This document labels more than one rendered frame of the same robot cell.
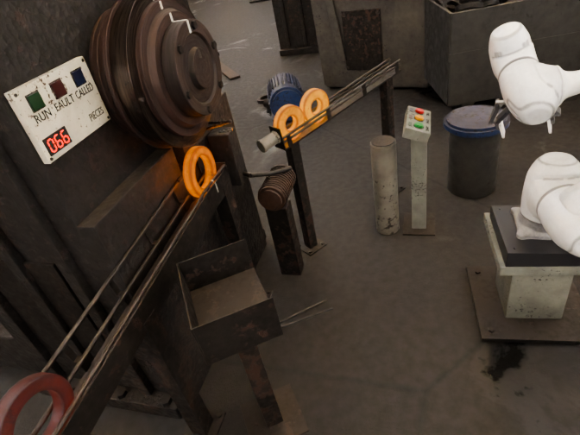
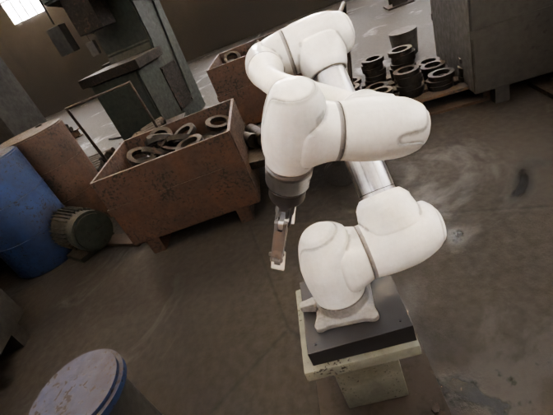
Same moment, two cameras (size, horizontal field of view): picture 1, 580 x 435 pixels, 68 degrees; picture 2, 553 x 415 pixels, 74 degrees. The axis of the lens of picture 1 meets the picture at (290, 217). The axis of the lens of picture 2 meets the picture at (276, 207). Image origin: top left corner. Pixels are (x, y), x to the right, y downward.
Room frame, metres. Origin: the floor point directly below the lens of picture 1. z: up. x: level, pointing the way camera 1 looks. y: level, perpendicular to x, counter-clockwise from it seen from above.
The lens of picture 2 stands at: (1.29, -0.11, 1.25)
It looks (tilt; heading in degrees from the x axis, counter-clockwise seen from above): 31 degrees down; 263
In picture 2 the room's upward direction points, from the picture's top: 23 degrees counter-clockwise
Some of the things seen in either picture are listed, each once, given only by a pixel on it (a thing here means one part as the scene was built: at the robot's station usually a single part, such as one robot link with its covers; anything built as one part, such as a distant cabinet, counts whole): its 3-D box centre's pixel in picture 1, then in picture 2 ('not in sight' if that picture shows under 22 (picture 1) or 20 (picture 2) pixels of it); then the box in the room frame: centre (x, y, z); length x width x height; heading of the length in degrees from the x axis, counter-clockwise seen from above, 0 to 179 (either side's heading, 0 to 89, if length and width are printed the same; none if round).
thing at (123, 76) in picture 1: (167, 72); not in sight; (1.40, 0.27, 1.12); 0.47 x 0.06 x 0.47; 158
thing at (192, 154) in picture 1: (200, 172); not in sight; (1.40, 0.28, 0.75); 0.18 x 0.03 x 0.18; 157
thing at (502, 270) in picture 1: (538, 241); (350, 318); (1.12, -0.87, 0.33); 0.32 x 0.32 x 0.04; 73
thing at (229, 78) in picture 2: not in sight; (271, 79); (0.33, -3.97, 0.38); 1.03 x 0.83 x 0.75; 161
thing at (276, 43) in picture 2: not in sight; (267, 61); (1.00, -1.24, 1.05); 0.18 x 0.14 x 0.13; 77
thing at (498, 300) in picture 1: (531, 275); (363, 352); (1.12, -0.87, 0.16); 0.40 x 0.40 x 0.31; 73
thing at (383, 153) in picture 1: (385, 187); not in sight; (1.78, -0.50, 0.26); 0.12 x 0.12 x 0.52
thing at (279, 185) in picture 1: (285, 223); not in sight; (1.66, 0.03, 0.27); 0.22 x 0.13 x 0.53; 158
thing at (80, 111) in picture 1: (65, 108); not in sight; (1.13, 0.50, 1.15); 0.26 x 0.02 x 0.18; 158
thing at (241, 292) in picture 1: (252, 362); not in sight; (0.84, 0.21, 0.36); 0.26 x 0.20 x 0.72; 13
